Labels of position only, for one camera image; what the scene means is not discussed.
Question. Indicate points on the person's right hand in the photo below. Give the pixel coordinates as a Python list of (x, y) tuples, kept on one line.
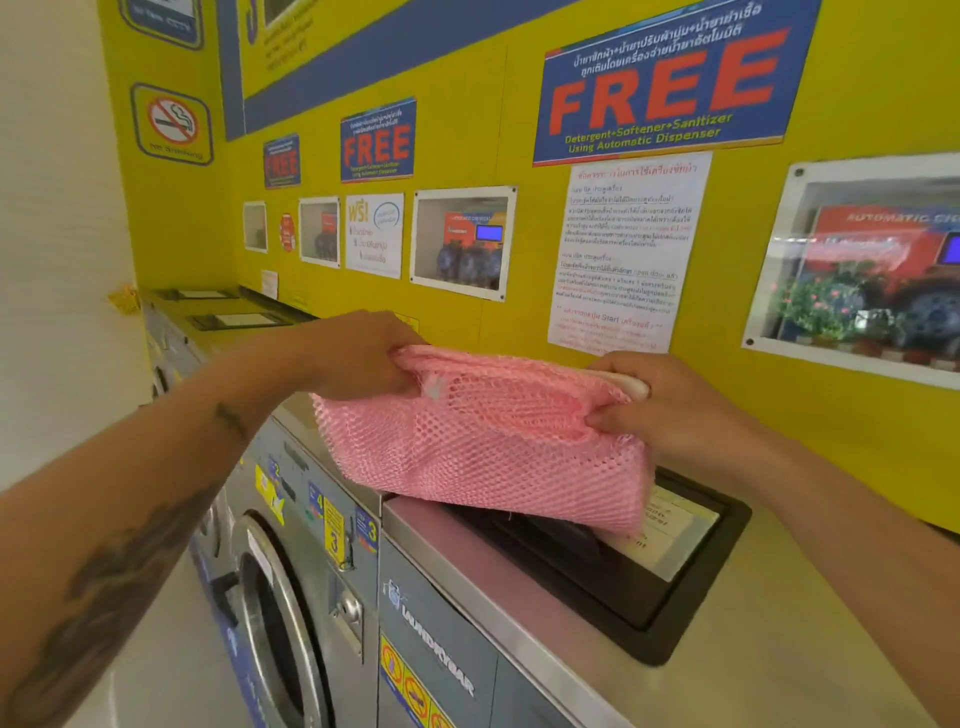
[(675, 416)]

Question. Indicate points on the person's left hand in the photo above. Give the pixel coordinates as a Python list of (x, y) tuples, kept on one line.
[(349, 356)]

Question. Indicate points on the person's left fingers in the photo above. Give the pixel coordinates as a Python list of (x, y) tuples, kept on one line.
[(405, 339)]

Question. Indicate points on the person's right thumb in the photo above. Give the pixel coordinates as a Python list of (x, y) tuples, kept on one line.
[(626, 382)]

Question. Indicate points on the pink mesh laundry bag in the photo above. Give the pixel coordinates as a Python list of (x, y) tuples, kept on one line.
[(480, 442)]

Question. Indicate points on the person's right forearm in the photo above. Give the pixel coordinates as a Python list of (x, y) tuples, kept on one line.
[(862, 547)]

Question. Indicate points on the person's left forearm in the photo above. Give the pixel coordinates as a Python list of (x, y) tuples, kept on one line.
[(127, 510)]

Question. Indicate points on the white poster with orange print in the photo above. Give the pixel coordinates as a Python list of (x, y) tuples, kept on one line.
[(373, 236)]

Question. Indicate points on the medium white framed dispenser window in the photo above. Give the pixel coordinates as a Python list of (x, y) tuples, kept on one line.
[(463, 244)]

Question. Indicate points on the white printed instruction sheet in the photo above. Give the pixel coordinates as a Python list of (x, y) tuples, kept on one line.
[(626, 255)]

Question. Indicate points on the small white framed dispenser window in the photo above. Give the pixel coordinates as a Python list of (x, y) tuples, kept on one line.
[(319, 232)]

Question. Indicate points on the small white paper note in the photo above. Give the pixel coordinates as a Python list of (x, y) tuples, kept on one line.
[(269, 285)]

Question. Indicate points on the white label on lid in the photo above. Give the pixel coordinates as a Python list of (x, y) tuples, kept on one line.
[(671, 529)]

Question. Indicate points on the red round sticker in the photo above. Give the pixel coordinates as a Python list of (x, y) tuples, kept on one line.
[(287, 232)]

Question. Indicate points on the black detergent drawer lid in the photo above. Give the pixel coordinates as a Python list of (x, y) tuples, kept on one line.
[(240, 321), (630, 592), (196, 295)]

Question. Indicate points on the steel washing machine round door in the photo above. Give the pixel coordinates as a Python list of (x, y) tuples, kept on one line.
[(315, 480)]

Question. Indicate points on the narrow white framed dispenser window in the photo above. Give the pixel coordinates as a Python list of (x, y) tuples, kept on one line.
[(255, 226)]

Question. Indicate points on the medium blue red-lettered sign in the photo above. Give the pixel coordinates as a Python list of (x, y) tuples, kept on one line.
[(379, 141)]

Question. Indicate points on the small blue red-lettered sign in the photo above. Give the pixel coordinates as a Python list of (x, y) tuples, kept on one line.
[(282, 161)]

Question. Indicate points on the large white framed dispenser window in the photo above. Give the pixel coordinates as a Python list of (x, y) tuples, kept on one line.
[(862, 277)]

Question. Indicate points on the blue and yellow banner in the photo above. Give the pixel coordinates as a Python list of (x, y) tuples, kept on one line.
[(360, 75)]

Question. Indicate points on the steel washing machine grey panel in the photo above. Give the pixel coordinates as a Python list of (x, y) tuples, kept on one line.
[(750, 660)]

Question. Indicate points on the large blue red-lettered sign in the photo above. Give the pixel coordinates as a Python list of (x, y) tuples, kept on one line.
[(675, 82)]

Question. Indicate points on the no smoking sign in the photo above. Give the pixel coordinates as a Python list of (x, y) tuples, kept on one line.
[(172, 124)]

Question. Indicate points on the blue framed sign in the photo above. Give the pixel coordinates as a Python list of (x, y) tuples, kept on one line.
[(161, 19)]

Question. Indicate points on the yellow wall tag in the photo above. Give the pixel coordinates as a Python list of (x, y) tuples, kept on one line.
[(125, 300)]

